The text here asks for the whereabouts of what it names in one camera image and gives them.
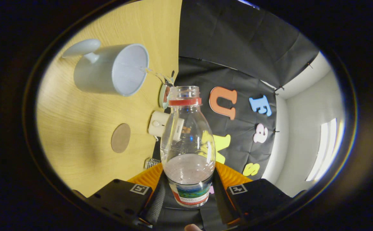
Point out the light green plate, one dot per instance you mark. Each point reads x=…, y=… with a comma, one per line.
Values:
x=162, y=96

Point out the wooden table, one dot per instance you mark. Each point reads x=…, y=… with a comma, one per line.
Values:
x=77, y=128

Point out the large ceiling light panel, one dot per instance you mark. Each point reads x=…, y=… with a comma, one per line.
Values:
x=322, y=150

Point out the white cup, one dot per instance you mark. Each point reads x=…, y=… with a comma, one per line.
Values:
x=103, y=70

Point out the brown round coaster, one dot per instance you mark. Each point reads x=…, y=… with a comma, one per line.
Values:
x=121, y=138

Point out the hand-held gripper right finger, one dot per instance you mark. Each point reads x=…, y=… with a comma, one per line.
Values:
x=220, y=202

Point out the white toaster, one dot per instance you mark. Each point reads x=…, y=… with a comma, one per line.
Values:
x=156, y=123

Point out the black backdrop cloth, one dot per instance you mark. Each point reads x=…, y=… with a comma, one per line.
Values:
x=237, y=38

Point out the clear plastic juice bottle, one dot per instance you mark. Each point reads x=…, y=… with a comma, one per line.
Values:
x=188, y=134

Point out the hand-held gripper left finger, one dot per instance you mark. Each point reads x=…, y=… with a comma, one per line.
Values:
x=156, y=205

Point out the brown bread slice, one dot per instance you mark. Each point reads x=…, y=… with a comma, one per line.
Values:
x=186, y=129

